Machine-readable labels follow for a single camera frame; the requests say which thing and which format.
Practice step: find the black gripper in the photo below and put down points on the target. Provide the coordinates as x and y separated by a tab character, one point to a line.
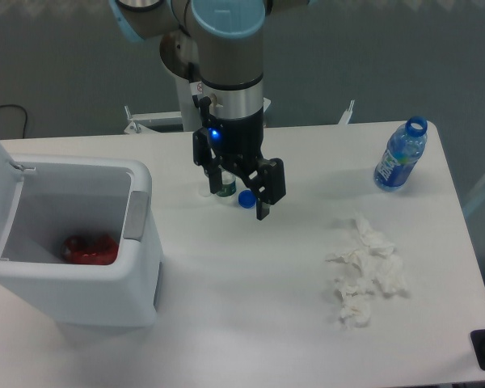
237	146

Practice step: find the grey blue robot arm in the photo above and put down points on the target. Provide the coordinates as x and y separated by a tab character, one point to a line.
227	57

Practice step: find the blue bottle cap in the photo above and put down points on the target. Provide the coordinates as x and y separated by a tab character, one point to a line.
246	199

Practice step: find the white bottle cap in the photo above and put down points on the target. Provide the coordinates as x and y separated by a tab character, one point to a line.
204	192

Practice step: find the red crumpled trash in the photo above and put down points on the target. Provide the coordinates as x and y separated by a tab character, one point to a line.
77	250

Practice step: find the white plastic trash can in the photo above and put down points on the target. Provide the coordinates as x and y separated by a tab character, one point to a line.
89	197

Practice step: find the small clear water bottle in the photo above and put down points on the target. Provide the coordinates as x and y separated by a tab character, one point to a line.
227	194

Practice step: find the crumpled white tissue paper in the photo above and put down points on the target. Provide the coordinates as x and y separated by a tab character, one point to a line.
370	265

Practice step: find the blue drink bottle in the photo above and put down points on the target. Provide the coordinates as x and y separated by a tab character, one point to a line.
403	150

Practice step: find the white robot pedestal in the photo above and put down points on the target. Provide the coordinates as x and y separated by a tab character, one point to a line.
178	81

